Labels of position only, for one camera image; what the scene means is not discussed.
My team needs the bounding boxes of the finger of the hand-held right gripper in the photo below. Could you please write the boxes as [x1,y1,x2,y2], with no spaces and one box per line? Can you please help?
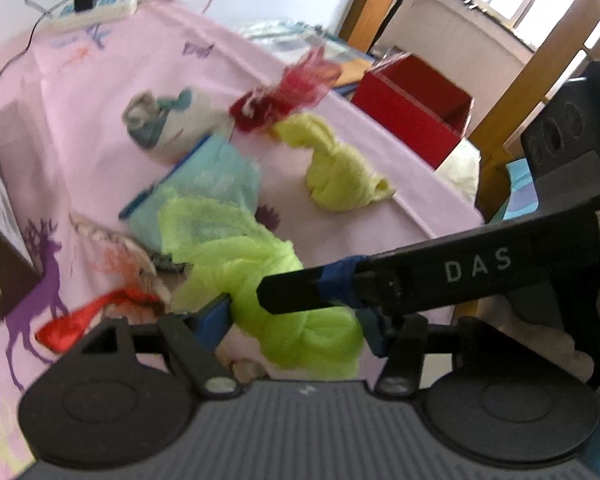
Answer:
[256,207,600,318]

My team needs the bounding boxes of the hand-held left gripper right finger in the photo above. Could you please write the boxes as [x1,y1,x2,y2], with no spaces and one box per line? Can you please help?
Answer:
[356,310,521,397]

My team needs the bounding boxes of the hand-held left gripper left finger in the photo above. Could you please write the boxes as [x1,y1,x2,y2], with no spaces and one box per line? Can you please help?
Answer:
[80,294,241,401]

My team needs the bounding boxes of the lime green gauze cloth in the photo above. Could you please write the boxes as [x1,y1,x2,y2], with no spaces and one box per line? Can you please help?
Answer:
[159,197,365,380]

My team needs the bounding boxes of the red patterned cloth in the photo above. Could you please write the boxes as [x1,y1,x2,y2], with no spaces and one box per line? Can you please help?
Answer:
[229,46,342,135]

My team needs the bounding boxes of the brown cardboard box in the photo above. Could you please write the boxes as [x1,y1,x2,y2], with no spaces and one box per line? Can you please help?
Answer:
[0,107,43,346]

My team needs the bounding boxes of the person's right hand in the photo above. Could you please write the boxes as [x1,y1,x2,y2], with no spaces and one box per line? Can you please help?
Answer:
[510,305,596,382]

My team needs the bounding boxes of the light blue patterned sheet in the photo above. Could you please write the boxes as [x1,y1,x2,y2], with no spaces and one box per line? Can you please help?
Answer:
[500,157,546,222]

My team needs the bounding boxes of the yellow towel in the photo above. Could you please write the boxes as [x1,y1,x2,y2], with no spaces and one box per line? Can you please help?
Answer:
[274,113,397,213]

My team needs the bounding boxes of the cream cloth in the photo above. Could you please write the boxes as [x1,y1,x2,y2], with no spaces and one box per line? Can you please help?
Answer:
[436,138,482,204]

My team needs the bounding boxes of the red satin cloth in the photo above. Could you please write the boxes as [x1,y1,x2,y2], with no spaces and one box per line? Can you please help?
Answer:
[34,287,158,354]

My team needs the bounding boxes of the light blue cloth pack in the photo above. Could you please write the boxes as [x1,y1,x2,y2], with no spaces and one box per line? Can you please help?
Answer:
[118,134,262,252]

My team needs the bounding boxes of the red square box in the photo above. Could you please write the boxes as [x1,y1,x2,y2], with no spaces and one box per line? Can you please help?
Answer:
[351,54,476,170]

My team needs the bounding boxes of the white and teal sock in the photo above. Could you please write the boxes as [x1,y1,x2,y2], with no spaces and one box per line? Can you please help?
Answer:
[121,88,232,164]

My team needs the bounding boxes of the clear plastic bag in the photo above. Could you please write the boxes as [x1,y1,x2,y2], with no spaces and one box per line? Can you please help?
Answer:
[242,19,377,95]

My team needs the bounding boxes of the pink printed tablecloth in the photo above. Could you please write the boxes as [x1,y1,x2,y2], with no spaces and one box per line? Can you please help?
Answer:
[0,0,485,477]

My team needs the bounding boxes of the white power strip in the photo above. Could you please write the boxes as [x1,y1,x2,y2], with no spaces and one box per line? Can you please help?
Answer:
[49,0,139,32]

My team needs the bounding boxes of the wooden post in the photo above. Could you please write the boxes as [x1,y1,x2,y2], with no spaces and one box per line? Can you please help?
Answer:
[471,0,600,224]

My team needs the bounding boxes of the wooden door frame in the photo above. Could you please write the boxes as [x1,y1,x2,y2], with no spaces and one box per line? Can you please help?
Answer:
[339,0,412,55]

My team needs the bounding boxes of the black charger cable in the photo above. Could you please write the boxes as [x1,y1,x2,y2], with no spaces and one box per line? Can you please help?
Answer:
[0,0,88,86]

